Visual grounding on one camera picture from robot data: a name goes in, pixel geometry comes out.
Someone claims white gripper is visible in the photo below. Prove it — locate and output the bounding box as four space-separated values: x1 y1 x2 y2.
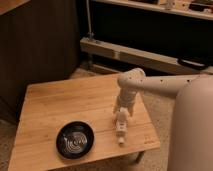
113 88 137 117

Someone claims white plastic bottle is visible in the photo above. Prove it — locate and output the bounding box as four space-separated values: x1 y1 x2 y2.
116 108 127 145

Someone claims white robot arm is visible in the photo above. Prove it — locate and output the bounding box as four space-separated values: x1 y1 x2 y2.
114 68 213 171

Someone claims black ceramic bowl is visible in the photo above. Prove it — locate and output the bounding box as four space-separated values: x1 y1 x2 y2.
56 121 95 159

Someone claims grey metal beam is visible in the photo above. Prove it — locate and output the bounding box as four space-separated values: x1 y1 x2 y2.
80 37 213 75

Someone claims wooden table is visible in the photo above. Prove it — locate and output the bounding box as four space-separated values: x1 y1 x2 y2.
7 73 162 171

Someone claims metal vertical pole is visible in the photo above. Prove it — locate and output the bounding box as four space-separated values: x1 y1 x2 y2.
86 0 94 40

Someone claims wooden shelf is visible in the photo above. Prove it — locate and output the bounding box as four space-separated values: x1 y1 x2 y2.
92 0 213 21

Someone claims black handle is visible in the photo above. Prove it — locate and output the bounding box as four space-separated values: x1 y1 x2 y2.
177 58 209 70

